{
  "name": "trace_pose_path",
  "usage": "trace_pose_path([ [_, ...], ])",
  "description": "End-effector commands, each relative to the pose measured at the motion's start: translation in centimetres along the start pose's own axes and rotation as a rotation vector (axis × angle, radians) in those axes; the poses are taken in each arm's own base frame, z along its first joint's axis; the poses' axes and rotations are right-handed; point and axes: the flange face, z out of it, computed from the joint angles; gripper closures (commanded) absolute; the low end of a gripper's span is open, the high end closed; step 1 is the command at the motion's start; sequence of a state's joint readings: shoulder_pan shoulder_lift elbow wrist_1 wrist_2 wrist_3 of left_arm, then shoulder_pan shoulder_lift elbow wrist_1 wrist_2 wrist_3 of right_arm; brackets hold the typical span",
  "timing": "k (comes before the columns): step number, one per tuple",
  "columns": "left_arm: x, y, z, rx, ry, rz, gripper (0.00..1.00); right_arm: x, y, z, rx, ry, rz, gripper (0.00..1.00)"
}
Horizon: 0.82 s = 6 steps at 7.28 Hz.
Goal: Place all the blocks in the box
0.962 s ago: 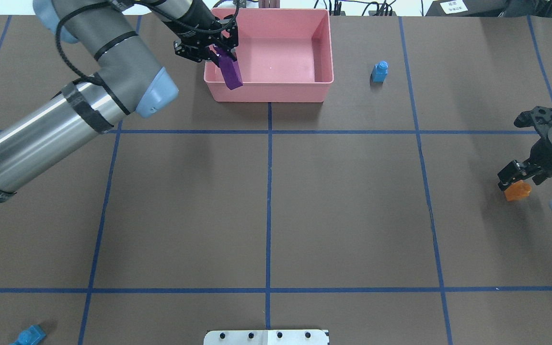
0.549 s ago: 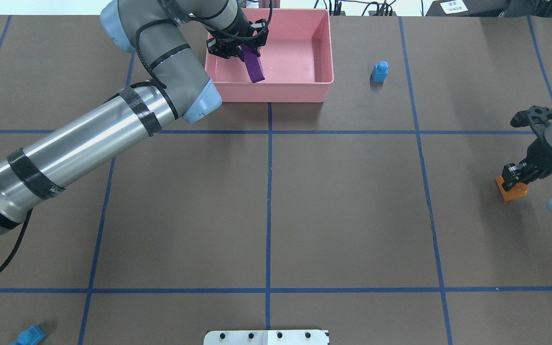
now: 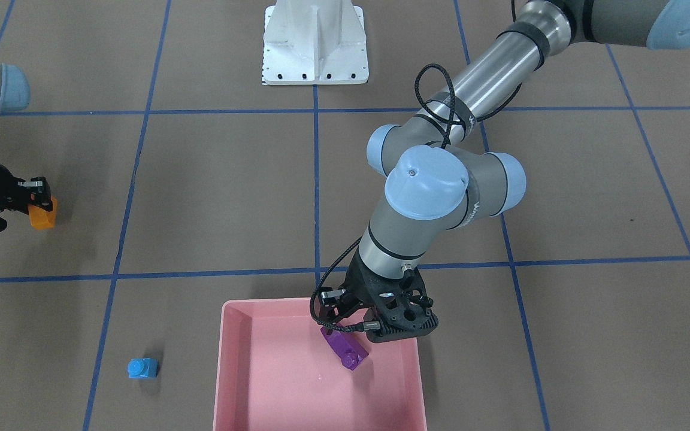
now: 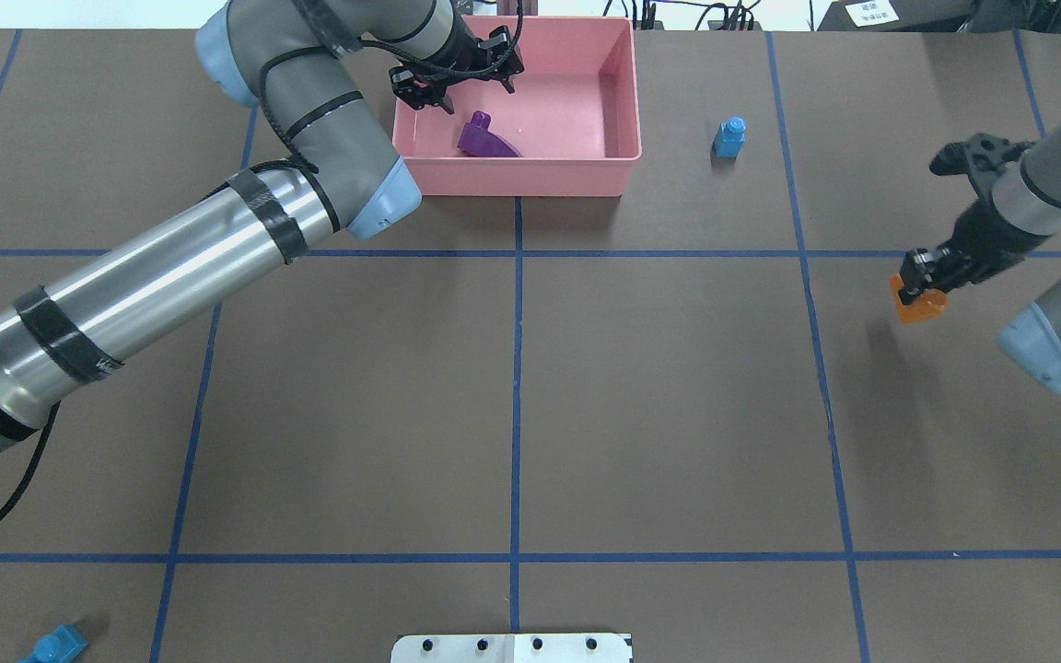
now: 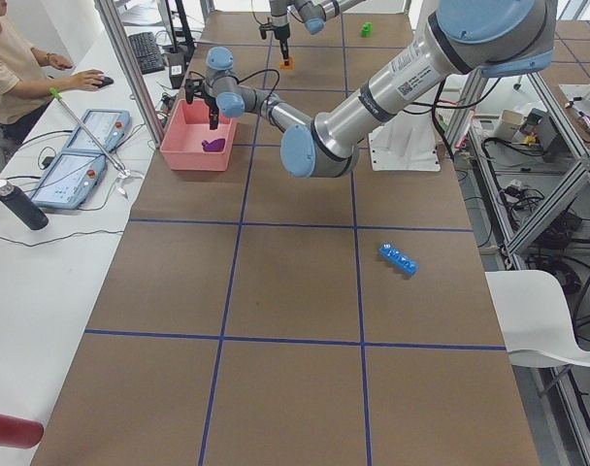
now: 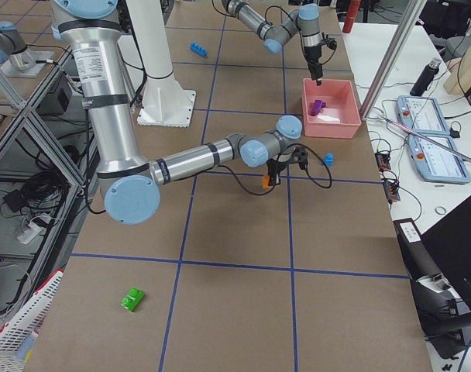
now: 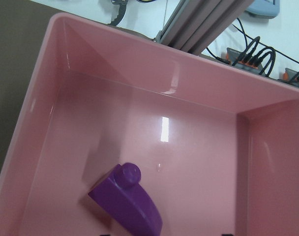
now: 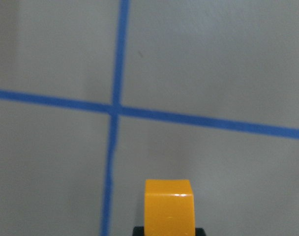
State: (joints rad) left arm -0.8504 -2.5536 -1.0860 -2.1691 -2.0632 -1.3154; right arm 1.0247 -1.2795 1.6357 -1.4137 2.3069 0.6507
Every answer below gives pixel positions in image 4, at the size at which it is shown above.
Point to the small blue toy block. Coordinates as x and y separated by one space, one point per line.
730 138

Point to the orange toy block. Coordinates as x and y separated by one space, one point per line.
929 305

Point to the long blue studded block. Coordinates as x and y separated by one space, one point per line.
62 645

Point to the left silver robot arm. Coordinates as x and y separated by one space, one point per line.
341 173

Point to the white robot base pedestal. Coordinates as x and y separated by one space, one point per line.
540 647

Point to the pink plastic box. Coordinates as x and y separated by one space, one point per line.
572 119

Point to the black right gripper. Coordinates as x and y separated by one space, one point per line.
984 233

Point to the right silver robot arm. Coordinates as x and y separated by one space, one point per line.
1016 209

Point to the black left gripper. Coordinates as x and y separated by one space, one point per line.
462 50

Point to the purple curved toy block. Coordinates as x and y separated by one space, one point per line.
477 140

